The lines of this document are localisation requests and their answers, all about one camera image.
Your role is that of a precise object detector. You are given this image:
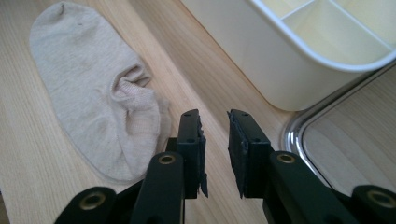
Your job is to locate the silver metal tray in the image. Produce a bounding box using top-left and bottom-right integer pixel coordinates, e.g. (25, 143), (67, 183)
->
(281, 62), (396, 198)

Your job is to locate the beige ankle sock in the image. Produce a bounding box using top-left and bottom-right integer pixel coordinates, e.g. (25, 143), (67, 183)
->
(29, 1), (172, 183)

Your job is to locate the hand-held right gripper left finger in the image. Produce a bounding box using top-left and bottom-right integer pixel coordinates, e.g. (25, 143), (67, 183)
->
(165, 108), (209, 200)

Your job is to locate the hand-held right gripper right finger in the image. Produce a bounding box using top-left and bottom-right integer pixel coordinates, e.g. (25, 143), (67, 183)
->
(227, 108), (273, 199)

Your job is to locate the white compartment storage box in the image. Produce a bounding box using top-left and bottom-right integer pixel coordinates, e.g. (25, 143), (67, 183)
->
(180, 0), (396, 112)

